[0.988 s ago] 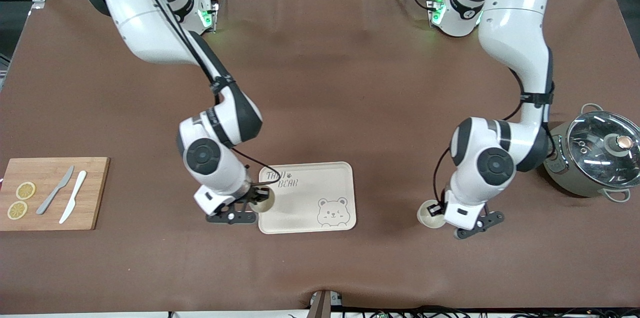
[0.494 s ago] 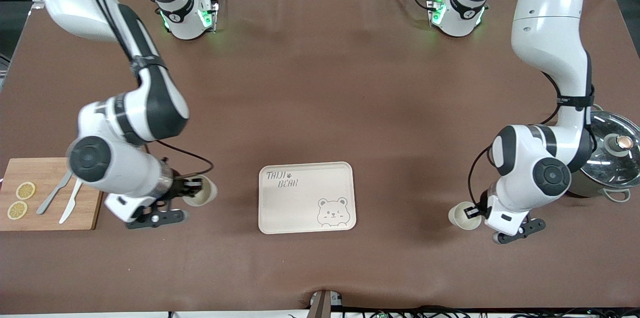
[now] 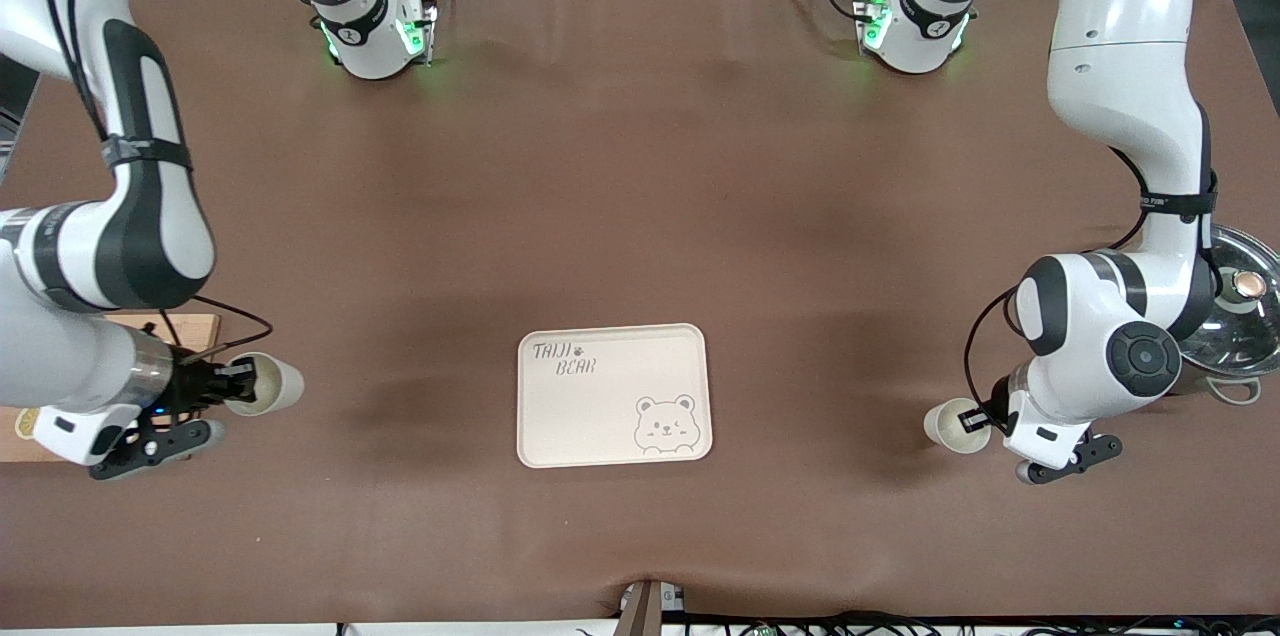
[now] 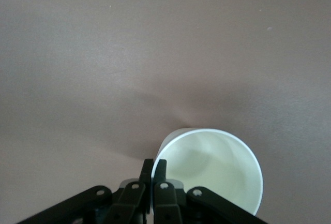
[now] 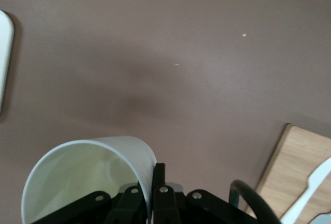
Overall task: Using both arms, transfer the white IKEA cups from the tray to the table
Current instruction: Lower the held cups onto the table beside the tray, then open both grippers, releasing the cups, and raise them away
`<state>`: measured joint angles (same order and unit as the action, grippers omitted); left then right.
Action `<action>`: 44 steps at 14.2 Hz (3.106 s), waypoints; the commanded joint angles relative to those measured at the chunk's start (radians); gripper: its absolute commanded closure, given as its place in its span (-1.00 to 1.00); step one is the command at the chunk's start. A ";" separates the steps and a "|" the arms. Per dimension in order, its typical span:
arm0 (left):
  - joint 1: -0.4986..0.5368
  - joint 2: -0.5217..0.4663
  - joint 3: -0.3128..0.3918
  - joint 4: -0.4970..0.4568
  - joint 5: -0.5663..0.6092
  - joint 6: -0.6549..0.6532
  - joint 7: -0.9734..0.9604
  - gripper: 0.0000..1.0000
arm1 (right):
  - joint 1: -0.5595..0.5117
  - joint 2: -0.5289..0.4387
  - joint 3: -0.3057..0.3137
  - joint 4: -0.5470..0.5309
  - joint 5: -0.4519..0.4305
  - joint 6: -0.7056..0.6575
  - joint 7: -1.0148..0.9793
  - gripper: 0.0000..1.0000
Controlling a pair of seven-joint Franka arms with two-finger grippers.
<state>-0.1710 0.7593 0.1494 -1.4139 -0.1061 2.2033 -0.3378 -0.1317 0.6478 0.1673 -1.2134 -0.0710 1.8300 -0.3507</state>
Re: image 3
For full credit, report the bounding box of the wooden cutting board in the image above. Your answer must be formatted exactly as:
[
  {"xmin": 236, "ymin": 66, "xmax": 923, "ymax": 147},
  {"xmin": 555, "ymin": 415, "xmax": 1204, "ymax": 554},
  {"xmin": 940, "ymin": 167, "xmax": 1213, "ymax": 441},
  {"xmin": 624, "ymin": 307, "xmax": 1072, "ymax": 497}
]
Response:
[{"xmin": 0, "ymin": 313, "xmax": 222, "ymax": 463}]

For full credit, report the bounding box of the glass pot lid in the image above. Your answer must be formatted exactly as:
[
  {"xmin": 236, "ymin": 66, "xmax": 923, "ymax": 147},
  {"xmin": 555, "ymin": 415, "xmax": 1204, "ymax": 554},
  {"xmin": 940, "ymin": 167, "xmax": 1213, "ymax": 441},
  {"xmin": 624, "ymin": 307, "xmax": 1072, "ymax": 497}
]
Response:
[{"xmin": 1177, "ymin": 224, "xmax": 1280, "ymax": 379}]

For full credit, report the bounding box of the cream tray with bear print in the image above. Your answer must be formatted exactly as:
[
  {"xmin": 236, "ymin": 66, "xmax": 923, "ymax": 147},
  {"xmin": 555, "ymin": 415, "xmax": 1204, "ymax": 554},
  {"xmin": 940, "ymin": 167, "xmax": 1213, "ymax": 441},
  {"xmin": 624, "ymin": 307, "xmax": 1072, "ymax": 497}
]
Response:
[{"xmin": 516, "ymin": 323, "xmax": 714, "ymax": 469}]

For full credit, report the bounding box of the brown table cover mat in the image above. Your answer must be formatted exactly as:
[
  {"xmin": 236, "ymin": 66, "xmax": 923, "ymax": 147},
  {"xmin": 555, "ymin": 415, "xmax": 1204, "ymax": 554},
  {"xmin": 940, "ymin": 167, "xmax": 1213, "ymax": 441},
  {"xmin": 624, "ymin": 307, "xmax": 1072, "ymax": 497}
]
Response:
[{"xmin": 0, "ymin": 0, "xmax": 1280, "ymax": 629}]

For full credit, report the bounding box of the pot with cream handle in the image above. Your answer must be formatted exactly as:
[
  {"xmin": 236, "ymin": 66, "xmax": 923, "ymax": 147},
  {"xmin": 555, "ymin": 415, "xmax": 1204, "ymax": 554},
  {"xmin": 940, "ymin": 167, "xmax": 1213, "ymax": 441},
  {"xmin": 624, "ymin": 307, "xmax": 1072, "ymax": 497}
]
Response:
[{"xmin": 1185, "ymin": 361, "xmax": 1280, "ymax": 408}]

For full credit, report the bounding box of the black cable strap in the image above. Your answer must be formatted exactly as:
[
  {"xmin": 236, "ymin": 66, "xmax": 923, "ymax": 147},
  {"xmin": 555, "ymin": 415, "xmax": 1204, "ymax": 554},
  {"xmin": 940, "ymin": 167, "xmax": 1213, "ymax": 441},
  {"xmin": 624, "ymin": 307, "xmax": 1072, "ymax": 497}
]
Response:
[
  {"xmin": 1140, "ymin": 191, "xmax": 1219, "ymax": 218},
  {"xmin": 100, "ymin": 136, "xmax": 193, "ymax": 170}
]

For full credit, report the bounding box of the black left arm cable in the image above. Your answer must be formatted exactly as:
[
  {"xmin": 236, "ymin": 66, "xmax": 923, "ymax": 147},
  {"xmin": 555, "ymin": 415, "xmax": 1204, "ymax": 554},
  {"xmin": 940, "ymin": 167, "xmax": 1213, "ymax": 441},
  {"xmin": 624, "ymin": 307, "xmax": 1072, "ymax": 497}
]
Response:
[{"xmin": 1085, "ymin": 144, "xmax": 1151, "ymax": 254}]

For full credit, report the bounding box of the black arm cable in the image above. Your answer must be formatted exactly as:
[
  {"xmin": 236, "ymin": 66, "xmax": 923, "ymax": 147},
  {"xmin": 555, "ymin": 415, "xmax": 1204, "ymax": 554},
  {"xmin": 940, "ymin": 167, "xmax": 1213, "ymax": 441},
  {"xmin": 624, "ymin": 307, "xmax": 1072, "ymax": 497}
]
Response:
[
  {"xmin": 1085, "ymin": 144, "xmax": 1151, "ymax": 254},
  {"xmin": 38, "ymin": 0, "xmax": 109, "ymax": 142}
]

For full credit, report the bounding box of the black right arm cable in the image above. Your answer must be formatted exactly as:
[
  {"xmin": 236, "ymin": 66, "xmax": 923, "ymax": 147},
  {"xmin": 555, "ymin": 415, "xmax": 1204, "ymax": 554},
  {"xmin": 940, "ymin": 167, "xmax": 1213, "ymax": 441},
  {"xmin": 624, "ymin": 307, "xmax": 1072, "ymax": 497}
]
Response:
[{"xmin": 38, "ymin": 0, "xmax": 109, "ymax": 142}]

